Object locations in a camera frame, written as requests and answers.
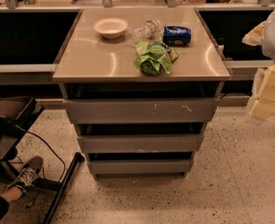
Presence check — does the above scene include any blue soda can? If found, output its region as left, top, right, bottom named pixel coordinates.
left=162, top=26, right=191, bottom=46

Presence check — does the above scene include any black cart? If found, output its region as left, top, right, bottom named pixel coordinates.
left=0, top=95, right=84, bottom=224

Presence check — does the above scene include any grey drawer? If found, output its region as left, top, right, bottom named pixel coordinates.
left=88, top=160, right=193, bottom=175
left=63, top=98, right=219, bottom=124
left=77, top=133, right=203, bottom=153

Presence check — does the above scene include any grey top drawer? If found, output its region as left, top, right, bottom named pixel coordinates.
left=63, top=98, right=219, bottom=124

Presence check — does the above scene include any grey sneaker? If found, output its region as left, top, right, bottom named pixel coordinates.
left=10, top=156, right=43, bottom=193

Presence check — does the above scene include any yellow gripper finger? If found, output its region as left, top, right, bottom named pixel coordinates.
left=245, top=64, right=275, bottom=125

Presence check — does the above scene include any clear plastic water bottle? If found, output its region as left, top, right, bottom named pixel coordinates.
left=125, top=20, right=160, bottom=47

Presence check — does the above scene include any grey middle drawer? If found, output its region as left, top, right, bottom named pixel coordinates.
left=77, top=133, right=203, bottom=153

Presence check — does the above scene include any white bowl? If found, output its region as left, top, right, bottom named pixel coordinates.
left=93, top=18, right=128, bottom=39

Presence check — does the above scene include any grey drawer cabinet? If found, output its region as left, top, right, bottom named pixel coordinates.
left=52, top=7, right=232, bottom=181

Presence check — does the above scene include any black cable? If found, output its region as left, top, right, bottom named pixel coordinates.
left=15, top=126, right=67, bottom=183

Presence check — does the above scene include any green chip bag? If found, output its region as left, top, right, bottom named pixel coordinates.
left=134, top=40, right=179, bottom=76

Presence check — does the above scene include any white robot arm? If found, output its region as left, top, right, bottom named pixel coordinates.
left=242, top=9, right=275, bottom=125

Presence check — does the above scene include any person's leg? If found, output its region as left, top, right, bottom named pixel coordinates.
left=0, top=187, right=23, bottom=220

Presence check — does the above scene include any grey bottom drawer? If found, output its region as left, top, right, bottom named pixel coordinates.
left=88, top=160, right=193, bottom=175

